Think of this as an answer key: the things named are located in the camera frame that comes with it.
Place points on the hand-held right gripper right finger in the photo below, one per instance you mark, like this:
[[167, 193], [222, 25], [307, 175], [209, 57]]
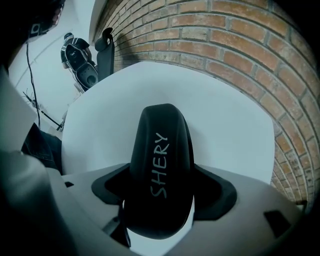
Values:
[[250, 215]]

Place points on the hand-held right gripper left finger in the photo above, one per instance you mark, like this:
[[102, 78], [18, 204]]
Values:
[[85, 200]]

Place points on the black oval plastic case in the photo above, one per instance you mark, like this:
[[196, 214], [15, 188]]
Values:
[[160, 150]]

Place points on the black rounded device white trim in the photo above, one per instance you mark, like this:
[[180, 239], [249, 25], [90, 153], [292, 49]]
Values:
[[83, 72]]

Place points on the black office chair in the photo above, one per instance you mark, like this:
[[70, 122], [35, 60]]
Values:
[[105, 62]]

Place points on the head-worn camera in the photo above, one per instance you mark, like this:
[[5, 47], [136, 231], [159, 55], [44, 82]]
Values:
[[35, 29]]

